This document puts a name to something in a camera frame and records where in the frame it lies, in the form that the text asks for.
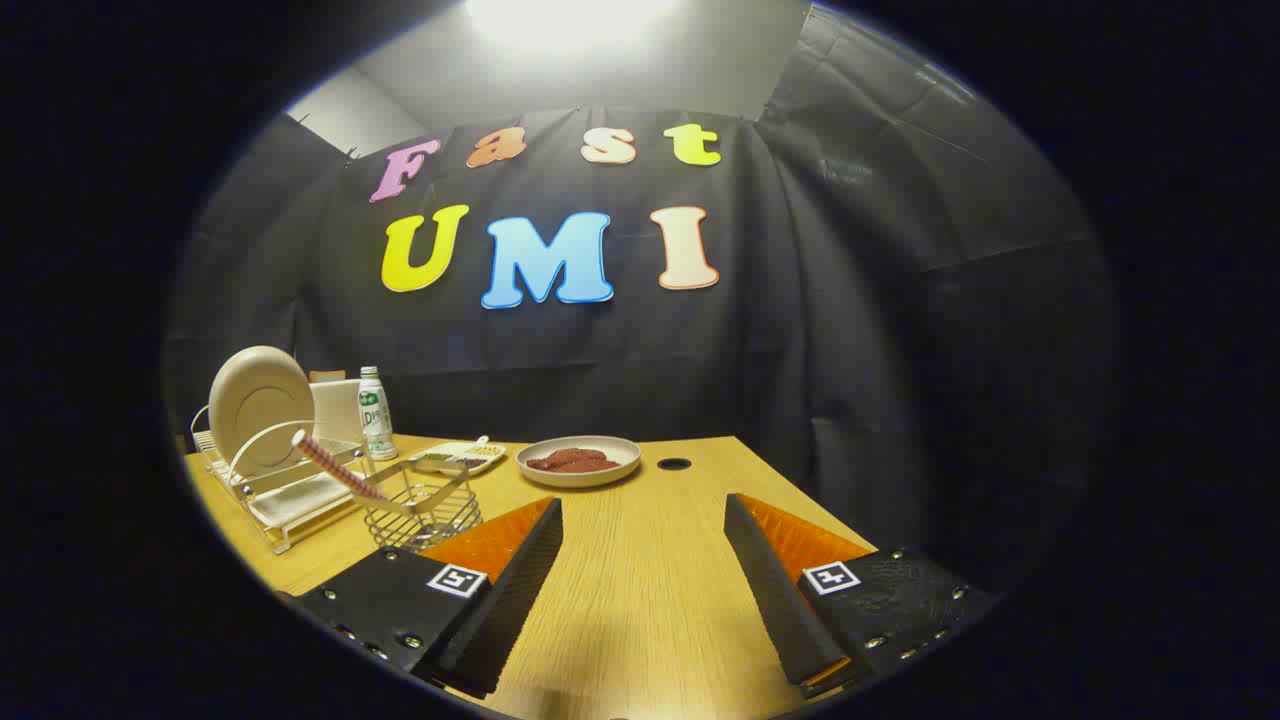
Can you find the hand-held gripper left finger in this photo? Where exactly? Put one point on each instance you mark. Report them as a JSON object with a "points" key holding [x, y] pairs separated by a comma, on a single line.
{"points": [[510, 590]]}

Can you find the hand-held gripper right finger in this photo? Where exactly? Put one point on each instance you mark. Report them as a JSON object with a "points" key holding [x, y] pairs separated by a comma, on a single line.
{"points": [[775, 590]]}

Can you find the beige plate with meat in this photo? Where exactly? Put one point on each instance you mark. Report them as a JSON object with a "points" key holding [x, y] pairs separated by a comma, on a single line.
{"points": [[580, 480]]}

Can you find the white divided dish with beans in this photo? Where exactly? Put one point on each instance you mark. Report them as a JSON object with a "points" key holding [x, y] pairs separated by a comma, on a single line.
{"points": [[470, 458]]}

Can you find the red meat patty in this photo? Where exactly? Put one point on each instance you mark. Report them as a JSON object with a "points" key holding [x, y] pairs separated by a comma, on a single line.
{"points": [[578, 454], [575, 466]]}

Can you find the white bottle with green label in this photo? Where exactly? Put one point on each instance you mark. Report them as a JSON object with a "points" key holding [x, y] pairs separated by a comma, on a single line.
{"points": [[377, 420]]}

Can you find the white toaster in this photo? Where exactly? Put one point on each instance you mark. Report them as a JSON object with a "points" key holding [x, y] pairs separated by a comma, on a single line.
{"points": [[338, 410]]}

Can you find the brown bread slice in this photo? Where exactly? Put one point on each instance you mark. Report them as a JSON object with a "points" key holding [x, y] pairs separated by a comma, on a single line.
{"points": [[327, 376]]}

